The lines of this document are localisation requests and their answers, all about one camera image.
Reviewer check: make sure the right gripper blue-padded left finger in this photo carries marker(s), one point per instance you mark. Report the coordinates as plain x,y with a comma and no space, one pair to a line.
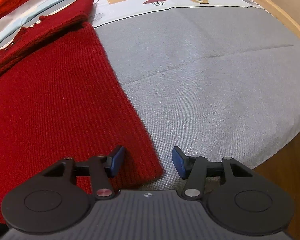
100,170

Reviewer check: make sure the wooden bed frame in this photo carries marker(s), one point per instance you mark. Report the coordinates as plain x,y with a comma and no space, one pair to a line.
277,17

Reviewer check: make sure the grey bed mattress cover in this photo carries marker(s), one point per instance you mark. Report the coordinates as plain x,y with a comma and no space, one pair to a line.
214,81

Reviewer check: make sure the dark red knit sweater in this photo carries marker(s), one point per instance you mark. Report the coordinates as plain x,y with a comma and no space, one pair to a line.
59,97

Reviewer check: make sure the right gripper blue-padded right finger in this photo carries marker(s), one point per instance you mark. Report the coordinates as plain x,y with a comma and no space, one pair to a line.
194,169

